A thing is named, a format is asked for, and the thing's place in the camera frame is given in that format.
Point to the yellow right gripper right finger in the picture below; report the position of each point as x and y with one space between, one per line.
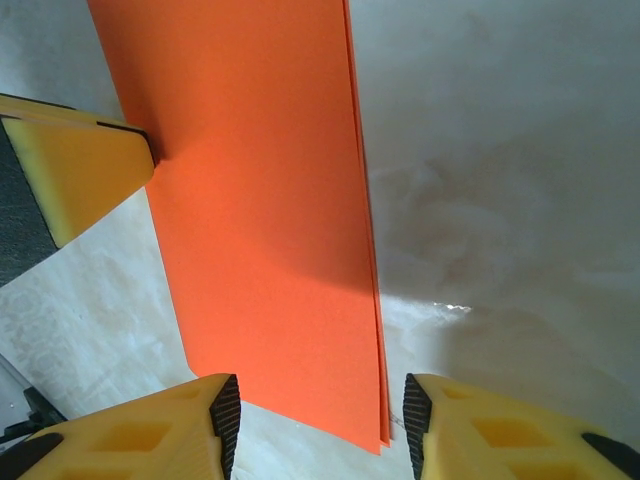
500 440

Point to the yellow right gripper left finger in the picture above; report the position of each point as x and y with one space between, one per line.
150 440

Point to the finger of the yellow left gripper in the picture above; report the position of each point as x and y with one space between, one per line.
75 175
40 109

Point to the orange paper sheet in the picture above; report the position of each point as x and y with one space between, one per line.
250 200

